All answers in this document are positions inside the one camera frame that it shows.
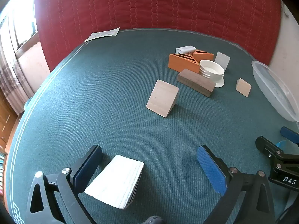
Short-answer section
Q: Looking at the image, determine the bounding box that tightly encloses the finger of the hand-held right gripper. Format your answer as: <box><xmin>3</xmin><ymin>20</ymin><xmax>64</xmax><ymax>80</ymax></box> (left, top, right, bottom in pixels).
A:
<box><xmin>280</xmin><ymin>126</ymin><xmax>299</xmax><ymax>143</ymax></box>
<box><xmin>255</xmin><ymin>136</ymin><xmax>287</xmax><ymax>159</ymax></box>

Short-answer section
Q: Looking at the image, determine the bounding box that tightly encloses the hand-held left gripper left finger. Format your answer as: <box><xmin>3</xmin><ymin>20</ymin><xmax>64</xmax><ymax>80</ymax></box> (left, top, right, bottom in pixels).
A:
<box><xmin>26</xmin><ymin>145</ymin><xmax>103</xmax><ymax>224</ymax></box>

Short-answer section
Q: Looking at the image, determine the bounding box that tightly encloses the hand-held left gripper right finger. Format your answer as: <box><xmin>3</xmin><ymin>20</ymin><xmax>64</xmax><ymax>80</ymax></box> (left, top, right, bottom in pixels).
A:
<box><xmin>197</xmin><ymin>145</ymin><xmax>276</xmax><ymax>224</ymax></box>

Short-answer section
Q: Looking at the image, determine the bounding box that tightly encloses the blue card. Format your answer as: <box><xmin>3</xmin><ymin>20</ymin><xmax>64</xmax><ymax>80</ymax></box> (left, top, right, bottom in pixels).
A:
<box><xmin>276</xmin><ymin>140</ymin><xmax>291</xmax><ymax>149</ymax></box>

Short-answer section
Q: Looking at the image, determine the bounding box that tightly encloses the white zebra-striped wedge block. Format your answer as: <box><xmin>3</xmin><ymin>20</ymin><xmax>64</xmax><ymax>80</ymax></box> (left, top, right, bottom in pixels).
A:
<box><xmin>84</xmin><ymin>154</ymin><xmax>144</xmax><ymax>210</ymax></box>
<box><xmin>214</xmin><ymin>51</ymin><xmax>231</xmax><ymax>71</ymax></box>

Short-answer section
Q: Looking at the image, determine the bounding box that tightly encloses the clear plastic bowl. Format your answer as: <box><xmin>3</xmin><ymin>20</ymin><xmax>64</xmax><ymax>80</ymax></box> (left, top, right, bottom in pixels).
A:
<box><xmin>252</xmin><ymin>61</ymin><xmax>299</xmax><ymax>122</ymax></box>

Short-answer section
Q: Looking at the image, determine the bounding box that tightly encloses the small beige wedge block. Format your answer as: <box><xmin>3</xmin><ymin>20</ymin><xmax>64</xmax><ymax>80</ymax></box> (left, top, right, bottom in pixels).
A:
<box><xmin>235</xmin><ymin>78</ymin><xmax>252</xmax><ymax>97</ymax></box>

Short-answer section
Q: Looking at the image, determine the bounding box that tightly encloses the large beige wedge block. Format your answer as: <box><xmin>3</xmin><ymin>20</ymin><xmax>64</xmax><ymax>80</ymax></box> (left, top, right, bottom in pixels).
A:
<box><xmin>146</xmin><ymin>79</ymin><xmax>180</xmax><ymax>118</ymax></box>

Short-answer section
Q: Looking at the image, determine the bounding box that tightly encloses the grey-brown long block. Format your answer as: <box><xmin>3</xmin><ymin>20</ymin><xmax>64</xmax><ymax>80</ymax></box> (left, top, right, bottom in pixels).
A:
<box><xmin>177</xmin><ymin>69</ymin><xmax>216</xmax><ymax>98</ymax></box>

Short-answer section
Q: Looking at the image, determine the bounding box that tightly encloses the white ribbed cup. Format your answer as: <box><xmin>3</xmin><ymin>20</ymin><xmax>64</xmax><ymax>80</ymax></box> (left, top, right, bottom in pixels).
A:
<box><xmin>199</xmin><ymin>60</ymin><xmax>225</xmax><ymax>83</ymax></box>

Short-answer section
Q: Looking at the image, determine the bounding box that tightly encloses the orange striped wedge block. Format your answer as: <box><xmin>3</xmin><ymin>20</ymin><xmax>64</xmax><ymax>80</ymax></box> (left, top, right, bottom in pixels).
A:
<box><xmin>169</xmin><ymin>53</ymin><xmax>201</xmax><ymax>73</ymax></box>
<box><xmin>193</xmin><ymin>49</ymin><xmax>215</xmax><ymax>63</ymax></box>

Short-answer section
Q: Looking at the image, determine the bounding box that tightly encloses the small white box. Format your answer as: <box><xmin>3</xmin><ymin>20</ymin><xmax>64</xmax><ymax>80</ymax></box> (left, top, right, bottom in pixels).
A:
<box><xmin>176</xmin><ymin>45</ymin><xmax>195</xmax><ymax>55</ymax></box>

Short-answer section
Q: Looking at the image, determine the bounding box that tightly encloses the grey fuzzy cloth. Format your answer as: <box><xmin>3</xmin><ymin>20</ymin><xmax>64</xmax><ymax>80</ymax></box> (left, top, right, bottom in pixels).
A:
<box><xmin>141</xmin><ymin>215</ymin><xmax>164</xmax><ymax>224</ymax></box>

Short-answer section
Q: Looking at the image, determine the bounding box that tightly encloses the wooden cabinet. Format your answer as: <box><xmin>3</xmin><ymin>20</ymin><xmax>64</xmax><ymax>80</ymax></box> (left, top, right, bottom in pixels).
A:
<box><xmin>0</xmin><ymin>89</ymin><xmax>20</xmax><ymax>155</ymax></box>

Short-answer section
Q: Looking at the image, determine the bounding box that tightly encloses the patterned curtain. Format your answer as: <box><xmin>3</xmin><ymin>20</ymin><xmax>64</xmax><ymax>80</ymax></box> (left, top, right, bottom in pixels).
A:
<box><xmin>0</xmin><ymin>58</ymin><xmax>35</xmax><ymax>116</ymax></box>

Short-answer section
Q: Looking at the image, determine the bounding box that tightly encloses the white paper slip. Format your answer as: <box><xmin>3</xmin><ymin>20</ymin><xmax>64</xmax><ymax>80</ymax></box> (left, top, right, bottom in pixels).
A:
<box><xmin>84</xmin><ymin>27</ymin><xmax>120</xmax><ymax>42</ymax></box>

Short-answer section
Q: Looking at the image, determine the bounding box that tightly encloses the bright window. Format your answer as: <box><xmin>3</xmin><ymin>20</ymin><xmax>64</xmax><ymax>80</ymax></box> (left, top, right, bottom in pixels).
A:
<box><xmin>0</xmin><ymin>0</ymin><xmax>39</xmax><ymax>52</ymax></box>

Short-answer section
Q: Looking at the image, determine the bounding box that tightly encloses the red quilted mattress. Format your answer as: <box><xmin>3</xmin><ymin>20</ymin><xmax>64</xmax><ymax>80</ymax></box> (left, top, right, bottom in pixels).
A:
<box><xmin>34</xmin><ymin>0</ymin><xmax>282</xmax><ymax>73</ymax></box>

